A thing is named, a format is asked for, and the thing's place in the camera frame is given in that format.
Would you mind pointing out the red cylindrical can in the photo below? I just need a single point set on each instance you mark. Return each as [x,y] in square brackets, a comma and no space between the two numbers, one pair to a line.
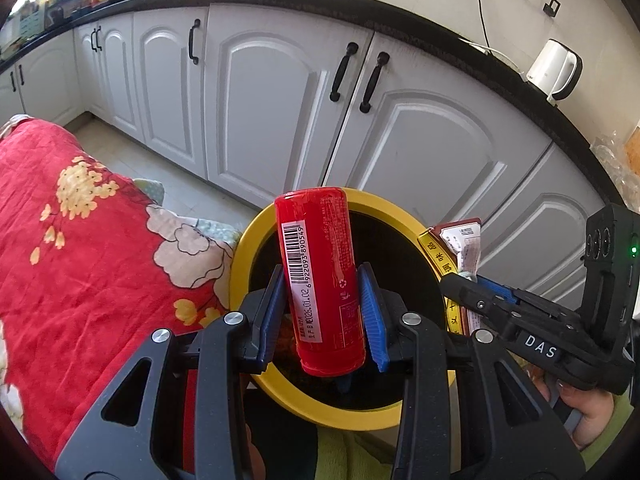
[316,249]

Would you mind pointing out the white charger with cable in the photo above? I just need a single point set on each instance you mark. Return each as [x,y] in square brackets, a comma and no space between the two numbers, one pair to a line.
[500,56]

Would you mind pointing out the clear plastic bag on counter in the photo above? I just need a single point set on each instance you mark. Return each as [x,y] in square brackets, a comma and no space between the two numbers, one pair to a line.
[613,158]

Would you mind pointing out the yellow rimmed trash bin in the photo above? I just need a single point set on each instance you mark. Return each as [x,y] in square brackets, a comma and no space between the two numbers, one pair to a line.
[384,236]

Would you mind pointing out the red floral tablecloth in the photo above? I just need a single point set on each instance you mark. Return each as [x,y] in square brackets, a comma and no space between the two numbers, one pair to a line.
[90,265]

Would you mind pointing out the white electric kettle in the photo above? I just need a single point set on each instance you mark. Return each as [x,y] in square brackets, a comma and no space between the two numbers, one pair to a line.
[556,71]

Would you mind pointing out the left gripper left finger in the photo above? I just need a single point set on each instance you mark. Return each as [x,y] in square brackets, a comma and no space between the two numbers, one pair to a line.
[174,410]

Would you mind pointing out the person's right hand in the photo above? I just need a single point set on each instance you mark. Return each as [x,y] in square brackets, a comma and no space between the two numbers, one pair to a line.
[597,408]

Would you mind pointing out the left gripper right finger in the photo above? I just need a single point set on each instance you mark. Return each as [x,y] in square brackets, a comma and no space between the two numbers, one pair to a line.
[469,411]

